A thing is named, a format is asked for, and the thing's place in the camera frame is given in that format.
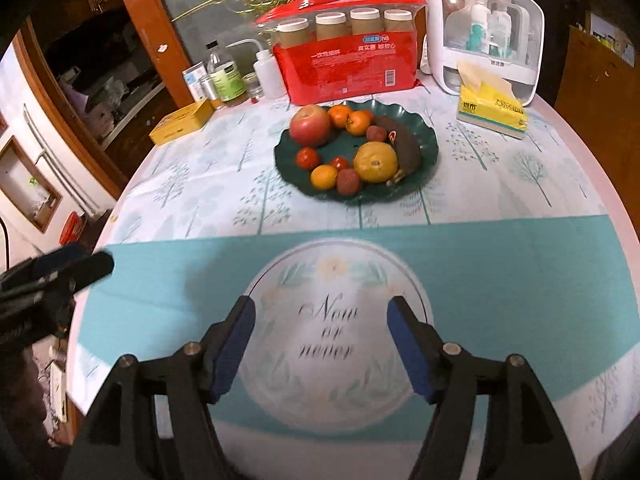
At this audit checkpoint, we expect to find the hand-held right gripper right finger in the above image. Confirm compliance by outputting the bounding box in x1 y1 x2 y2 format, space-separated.
386 296 581 480

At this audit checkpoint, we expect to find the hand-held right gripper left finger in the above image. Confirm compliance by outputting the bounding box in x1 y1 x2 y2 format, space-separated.
62 295 257 480

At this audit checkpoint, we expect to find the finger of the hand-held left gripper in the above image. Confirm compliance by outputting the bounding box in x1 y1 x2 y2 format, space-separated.
30 242 88 273
50 251 116 293

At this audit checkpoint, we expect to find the yellow citrus with sticker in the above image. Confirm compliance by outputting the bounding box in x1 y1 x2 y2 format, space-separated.
353 142 399 184

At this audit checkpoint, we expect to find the dark green scalloped plate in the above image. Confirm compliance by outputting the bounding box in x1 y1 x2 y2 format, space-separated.
274 100 439 205

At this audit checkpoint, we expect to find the small orange mandarin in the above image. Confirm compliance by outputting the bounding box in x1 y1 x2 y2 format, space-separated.
310 165 339 190

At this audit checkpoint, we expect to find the orange tangerine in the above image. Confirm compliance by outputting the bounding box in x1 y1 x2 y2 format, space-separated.
346 110 375 137

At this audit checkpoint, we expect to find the red apple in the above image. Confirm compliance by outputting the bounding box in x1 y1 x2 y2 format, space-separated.
290 104 333 148

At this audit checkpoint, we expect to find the large orange mandarin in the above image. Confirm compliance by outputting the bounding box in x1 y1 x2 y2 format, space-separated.
327 104 357 130

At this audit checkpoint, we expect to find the red plastic basket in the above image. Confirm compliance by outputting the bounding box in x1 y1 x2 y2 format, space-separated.
59 211 86 246

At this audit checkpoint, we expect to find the yellow cardboard box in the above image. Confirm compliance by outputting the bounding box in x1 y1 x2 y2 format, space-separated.
149 98 213 147

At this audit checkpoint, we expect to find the dark wooden cabinet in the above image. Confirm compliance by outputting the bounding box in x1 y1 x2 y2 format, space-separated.
20 0 196 181

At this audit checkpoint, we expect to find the overripe brown banana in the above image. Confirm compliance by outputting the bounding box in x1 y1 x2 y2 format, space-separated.
372 115 423 186

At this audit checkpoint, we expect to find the blue and white carton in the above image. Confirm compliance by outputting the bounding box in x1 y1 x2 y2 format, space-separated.
181 62 208 106

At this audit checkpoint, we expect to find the small metal can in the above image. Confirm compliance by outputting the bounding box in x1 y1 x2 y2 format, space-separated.
199 74 221 108

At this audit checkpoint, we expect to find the green label glass bottle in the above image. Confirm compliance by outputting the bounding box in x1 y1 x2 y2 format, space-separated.
206 42 248 107

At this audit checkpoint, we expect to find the white squeeze bottle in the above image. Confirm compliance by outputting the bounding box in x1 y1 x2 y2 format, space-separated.
227 39 287 100

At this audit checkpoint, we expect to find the yellow tissue pack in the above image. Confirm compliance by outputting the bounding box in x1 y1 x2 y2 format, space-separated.
456 60 529 140

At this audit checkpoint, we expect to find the wooden glass door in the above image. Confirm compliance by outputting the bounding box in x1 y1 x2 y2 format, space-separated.
110 0 426 111

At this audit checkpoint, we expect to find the red paper cup package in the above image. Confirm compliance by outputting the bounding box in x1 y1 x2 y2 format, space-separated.
255 0 428 107

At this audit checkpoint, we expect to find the white cosmetics storage box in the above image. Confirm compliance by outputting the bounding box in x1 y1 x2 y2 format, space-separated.
424 0 545 98

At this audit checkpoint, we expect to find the brown wooden board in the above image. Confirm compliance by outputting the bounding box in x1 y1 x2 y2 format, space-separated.
555 25 640 161

